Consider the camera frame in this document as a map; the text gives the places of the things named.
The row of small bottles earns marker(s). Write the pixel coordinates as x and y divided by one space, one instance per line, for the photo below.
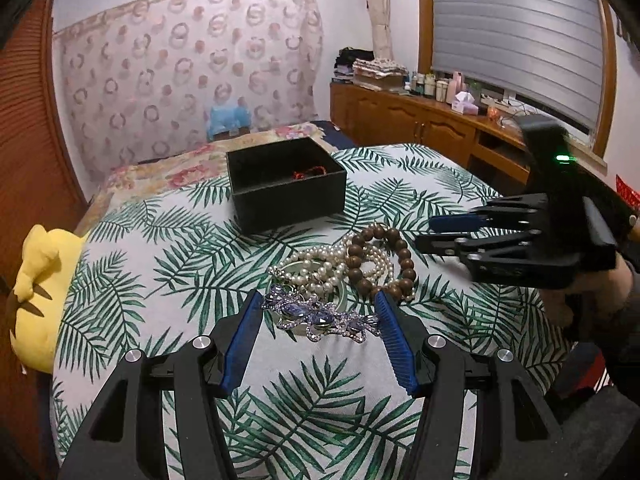
427 87

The person's right hand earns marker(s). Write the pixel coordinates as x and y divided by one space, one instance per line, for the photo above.
625 282

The pink tissue box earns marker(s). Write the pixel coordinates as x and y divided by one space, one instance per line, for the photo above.
466 104

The yellow plush toy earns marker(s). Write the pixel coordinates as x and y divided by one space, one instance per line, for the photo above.
40 280

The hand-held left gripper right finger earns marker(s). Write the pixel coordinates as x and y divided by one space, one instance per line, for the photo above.
396 347

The dark blue bed sheet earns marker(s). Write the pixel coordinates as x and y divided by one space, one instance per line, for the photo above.
332 134

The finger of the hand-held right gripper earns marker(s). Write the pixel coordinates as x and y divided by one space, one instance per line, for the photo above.
452 223
440 244

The wooden window frame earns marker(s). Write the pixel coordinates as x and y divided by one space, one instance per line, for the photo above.
425 15

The grey window blind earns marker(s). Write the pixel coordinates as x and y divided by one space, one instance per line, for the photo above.
500 20

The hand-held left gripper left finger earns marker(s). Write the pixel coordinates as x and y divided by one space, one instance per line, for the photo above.
242 342

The white hanging curtain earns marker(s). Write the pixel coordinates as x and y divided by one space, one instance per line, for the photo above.
378 5

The red paper decoration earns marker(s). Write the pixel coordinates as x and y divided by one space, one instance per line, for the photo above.
629 192

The light blue plush toy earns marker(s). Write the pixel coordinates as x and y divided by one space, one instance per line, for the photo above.
227 117

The pink circle pattern curtain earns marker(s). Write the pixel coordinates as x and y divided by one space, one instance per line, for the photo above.
175 60

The black jewelry box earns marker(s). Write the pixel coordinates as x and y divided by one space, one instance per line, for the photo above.
285 205

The green leaf print blanket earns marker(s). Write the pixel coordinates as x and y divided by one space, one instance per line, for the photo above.
175 260

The brown slatted wardrobe door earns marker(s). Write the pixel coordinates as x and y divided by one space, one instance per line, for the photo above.
30 160

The floral quilt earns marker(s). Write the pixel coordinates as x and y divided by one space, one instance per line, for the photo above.
165 170

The stack of folded clothes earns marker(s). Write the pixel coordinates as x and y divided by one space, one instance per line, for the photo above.
377 72

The pink bottle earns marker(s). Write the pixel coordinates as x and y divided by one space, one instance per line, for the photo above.
456 87

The wooden sideboard cabinet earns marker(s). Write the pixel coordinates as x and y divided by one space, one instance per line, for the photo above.
390 115

